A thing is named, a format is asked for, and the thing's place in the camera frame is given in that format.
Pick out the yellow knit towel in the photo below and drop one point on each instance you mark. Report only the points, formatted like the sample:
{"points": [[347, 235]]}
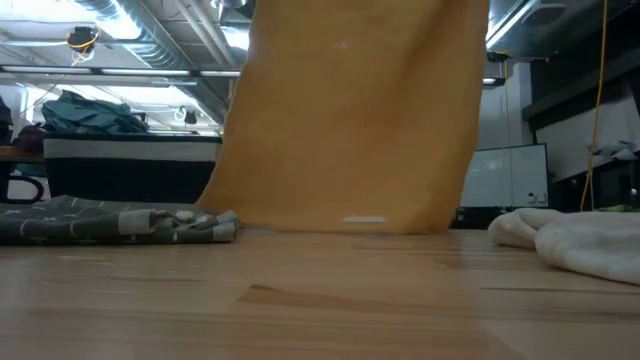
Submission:
{"points": [[350, 125]]}

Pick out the grey checked towel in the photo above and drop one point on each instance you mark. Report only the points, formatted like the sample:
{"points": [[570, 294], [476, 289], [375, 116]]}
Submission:
{"points": [[90, 222]]}

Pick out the white towel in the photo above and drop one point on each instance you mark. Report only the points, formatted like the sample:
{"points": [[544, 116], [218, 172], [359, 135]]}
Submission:
{"points": [[590, 245]]}

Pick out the small black hanging reel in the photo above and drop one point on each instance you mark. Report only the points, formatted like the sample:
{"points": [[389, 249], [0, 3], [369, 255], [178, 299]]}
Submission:
{"points": [[190, 117]]}

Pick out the white whiteboard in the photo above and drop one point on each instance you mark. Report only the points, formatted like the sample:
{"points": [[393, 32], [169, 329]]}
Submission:
{"points": [[510, 175]]}

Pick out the dark blue fabric bin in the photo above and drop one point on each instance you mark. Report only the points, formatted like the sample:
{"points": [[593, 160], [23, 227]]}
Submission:
{"points": [[130, 172]]}

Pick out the ceiling light strip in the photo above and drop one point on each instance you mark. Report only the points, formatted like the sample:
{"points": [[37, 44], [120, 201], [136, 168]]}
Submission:
{"points": [[145, 72]]}

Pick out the teal cloth pile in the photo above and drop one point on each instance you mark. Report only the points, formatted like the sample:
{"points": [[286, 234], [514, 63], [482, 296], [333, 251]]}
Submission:
{"points": [[90, 115]]}

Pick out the maroon bag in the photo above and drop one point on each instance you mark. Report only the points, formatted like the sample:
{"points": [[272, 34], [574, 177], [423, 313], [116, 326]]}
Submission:
{"points": [[31, 139]]}

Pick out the white objects on shelf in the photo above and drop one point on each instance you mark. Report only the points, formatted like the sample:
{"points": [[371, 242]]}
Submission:
{"points": [[617, 149]]}

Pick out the green object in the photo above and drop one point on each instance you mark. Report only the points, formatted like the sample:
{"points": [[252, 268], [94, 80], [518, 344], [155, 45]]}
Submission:
{"points": [[622, 208]]}

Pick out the silver corrugated air duct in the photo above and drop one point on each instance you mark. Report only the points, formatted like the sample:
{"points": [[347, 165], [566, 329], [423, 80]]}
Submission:
{"points": [[150, 50]]}

